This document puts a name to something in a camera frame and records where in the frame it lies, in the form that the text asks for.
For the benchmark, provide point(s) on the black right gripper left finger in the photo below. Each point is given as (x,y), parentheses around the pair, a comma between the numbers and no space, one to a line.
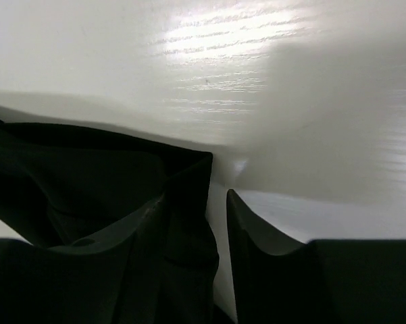
(110,276)

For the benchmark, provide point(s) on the black skirt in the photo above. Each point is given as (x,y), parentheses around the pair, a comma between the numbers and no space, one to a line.
(60,183)

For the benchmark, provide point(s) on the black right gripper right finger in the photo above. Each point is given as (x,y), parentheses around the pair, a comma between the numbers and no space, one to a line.
(278,279)

